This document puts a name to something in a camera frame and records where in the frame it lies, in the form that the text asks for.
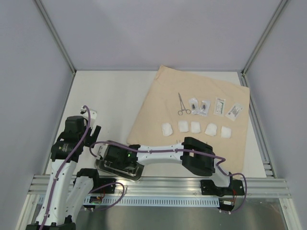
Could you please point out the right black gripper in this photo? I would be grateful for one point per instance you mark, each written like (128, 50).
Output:
(107, 153)

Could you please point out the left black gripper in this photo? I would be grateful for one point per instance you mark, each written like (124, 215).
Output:
(91, 138)

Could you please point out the stainless steel tray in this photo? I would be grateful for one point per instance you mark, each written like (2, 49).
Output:
(99, 164)

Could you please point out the long steel hemostat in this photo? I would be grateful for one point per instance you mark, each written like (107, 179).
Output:
(183, 109)

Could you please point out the white gauze pad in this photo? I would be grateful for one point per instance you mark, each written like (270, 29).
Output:
(211, 129)
(166, 129)
(183, 126)
(195, 127)
(226, 132)

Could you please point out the steel hemostat forceps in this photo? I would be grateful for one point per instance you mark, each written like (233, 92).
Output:
(130, 171)

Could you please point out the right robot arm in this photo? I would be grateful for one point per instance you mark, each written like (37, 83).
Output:
(195, 156)

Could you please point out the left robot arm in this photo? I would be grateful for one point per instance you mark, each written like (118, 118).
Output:
(60, 206)

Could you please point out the beige cloth drape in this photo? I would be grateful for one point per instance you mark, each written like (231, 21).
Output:
(161, 105)

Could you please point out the left clear blister packet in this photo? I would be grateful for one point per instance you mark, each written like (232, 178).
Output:
(194, 107)

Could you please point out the clear blister packet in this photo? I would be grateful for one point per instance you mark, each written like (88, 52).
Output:
(194, 107)
(204, 108)

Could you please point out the right clear blister packet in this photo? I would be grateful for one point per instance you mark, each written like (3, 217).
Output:
(204, 108)

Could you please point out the green white suture packet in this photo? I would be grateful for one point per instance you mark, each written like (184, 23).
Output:
(219, 107)

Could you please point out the tilted white suture packet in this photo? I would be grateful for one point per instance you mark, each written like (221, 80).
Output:
(234, 111)

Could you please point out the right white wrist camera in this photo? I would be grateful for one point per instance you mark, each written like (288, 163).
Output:
(101, 151)

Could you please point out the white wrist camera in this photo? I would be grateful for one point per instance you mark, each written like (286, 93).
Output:
(101, 151)
(88, 113)

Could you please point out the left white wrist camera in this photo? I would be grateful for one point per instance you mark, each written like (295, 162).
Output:
(88, 113)

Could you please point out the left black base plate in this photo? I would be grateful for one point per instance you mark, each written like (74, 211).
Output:
(104, 185)

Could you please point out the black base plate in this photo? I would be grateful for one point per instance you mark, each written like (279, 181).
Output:
(208, 188)
(104, 185)

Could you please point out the aluminium mounting rail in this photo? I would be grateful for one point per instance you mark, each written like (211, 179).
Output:
(176, 186)

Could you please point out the slotted grey cable duct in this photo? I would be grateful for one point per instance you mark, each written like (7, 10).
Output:
(147, 201)

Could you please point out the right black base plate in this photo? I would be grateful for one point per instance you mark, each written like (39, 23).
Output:
(208, 188)

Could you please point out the left aluminium frame post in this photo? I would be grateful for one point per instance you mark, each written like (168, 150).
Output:
(46, 18)

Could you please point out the aluminium frame post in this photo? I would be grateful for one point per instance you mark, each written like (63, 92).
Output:
(46, 18)
(265, 34)

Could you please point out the right aluminium frame post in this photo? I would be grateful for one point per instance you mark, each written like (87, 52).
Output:
(265, 34)

